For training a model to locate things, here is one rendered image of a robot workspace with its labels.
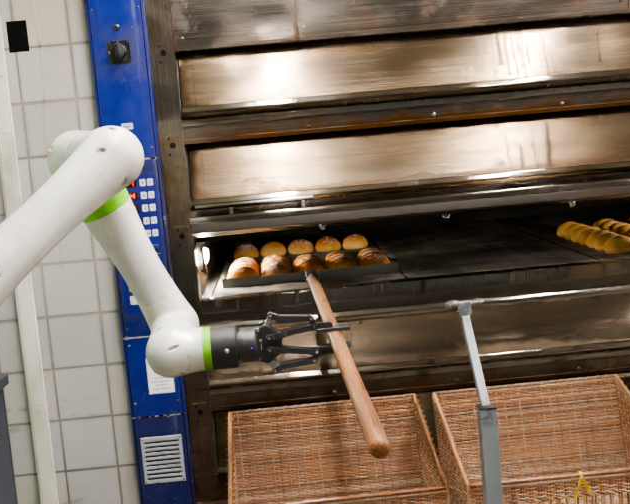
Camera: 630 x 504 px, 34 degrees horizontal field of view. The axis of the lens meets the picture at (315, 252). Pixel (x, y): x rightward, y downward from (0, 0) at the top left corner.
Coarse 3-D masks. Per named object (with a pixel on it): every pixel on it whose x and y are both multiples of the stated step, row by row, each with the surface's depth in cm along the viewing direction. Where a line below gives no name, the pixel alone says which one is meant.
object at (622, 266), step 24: (576, 264) 302; (600, 264) 300; (624, 264) 300; (336, 288) 298; (360, 288) 298; (384, 288) 298; (408, 288) 299; (432, 288) 299; (456, 288) 299; (216, 312) 297
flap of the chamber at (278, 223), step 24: (552, 192) 283; (576, 192) 283; (600, 192) 283; (624, 192) 283; (288, 216) 280; (312, 216) 280; (336, 216) 281; (360, 216) 281; (384, 216) 281; (408, 216) 291
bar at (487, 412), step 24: (600, 288) 263; (624, 288) 263; (336, 312) 261; (360, 312) 261; (384, 312) 261; (408, 312) 261; (432, 312) 262; (456, 312) 262; (480, 384) 248; (480, 408) 242; (480, 432) 244; (480, 456) 247
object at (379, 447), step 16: (320, 288) 279; (320, 304) 254; (336, 336) 212; (336, 352) 200; (352, 368) 183; (352, 384) 172; (352, 400) 165; (368, 400) 161; (368, 416) 152; (368, 432) 145; (384, 432) 145; (368, 448) 142; (384, 448) 140
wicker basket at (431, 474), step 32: (256, 416) 297; (288, 416) 297; (320, 416) 297; (352, 416) 298; (384, 416) 298; (416, 416) 295; (256, 448) 295; (288, 448) 296; (320, 448) 296; (352, 448) 297; (416, 448) 297; (256, 480) 294; (288, 480) 295; (320, 480) 295; (352, 480) 295; (384, 480) 295; (416, 480) 296
